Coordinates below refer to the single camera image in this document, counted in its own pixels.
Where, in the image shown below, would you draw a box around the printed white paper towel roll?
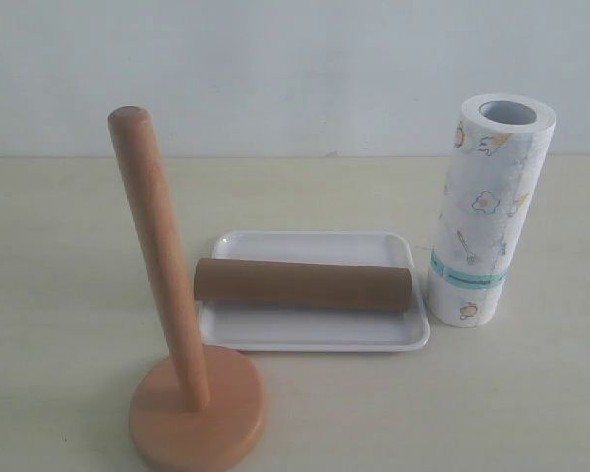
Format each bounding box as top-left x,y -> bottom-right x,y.
426,93 -> 557,328

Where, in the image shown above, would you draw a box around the wooden paper towel holder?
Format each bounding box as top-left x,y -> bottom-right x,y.
108,106 -> 266,471

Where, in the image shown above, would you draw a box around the brown cardboard tube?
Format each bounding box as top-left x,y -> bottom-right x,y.
194,258 -> 413,313

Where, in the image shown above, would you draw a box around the white rectangular plastic tray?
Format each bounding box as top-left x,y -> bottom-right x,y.
198,231 -> 430,352

